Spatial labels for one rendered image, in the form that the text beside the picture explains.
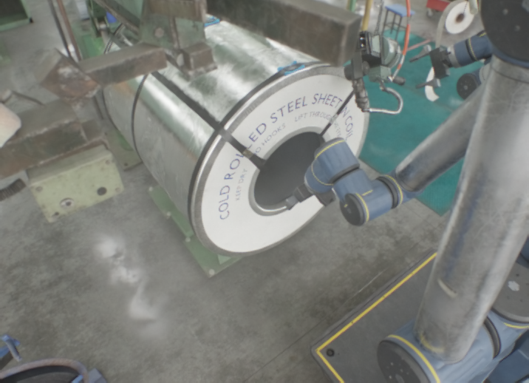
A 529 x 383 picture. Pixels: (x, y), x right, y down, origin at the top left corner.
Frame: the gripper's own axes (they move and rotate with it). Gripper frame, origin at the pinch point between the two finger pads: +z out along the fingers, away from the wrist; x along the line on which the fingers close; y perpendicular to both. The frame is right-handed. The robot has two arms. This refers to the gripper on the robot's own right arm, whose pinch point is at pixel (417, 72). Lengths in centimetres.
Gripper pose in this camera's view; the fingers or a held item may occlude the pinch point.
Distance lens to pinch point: 189.7
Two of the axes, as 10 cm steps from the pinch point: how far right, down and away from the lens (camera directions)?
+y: 7.3, -0.8, 6.8
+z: -6.6, 1.8, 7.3
